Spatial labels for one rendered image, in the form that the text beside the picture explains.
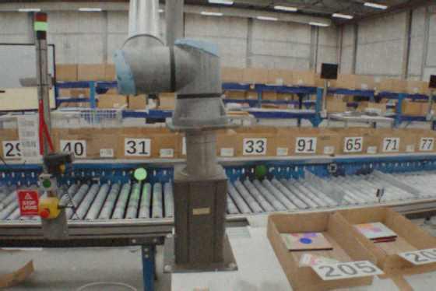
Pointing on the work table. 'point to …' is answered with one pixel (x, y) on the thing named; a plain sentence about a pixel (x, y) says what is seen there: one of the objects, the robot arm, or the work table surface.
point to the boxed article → (315, 260)
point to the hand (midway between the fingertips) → (147, 111)
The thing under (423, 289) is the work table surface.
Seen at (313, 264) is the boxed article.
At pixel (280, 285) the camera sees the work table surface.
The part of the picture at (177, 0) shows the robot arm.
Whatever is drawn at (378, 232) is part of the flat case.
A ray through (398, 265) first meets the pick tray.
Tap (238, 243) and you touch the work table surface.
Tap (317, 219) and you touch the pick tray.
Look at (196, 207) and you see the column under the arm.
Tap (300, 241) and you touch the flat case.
